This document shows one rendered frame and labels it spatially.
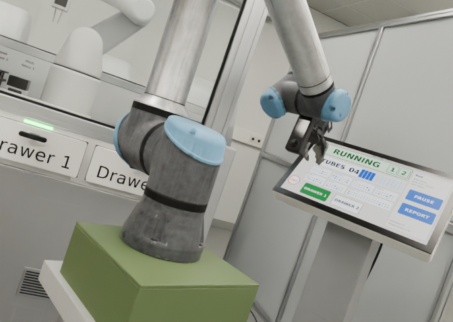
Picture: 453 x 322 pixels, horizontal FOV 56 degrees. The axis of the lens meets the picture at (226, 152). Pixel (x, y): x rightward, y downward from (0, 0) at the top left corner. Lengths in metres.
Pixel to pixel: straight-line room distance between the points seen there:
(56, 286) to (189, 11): 0.55
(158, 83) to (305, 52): 0.30
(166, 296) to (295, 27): 0.54
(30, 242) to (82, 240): 0.66
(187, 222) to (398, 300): 1.58
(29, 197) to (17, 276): 0.24
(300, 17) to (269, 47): 4.22
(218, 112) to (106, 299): 0.85
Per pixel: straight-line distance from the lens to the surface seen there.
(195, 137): 0.71
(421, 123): 2.34
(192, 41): 0.86
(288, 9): 0.86
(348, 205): 1.40
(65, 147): 1.34
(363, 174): 1.49
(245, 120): 4.98
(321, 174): 1.49
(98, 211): 1.40
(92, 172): 1.35
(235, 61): 1.41
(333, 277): 1.51
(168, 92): 0.84
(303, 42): 0.89
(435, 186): 1.48
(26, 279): 1.47
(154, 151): 0.76
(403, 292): 2.18
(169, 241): 0.73
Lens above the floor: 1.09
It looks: 2 degrees down
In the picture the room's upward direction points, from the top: 19 degrees clockwise
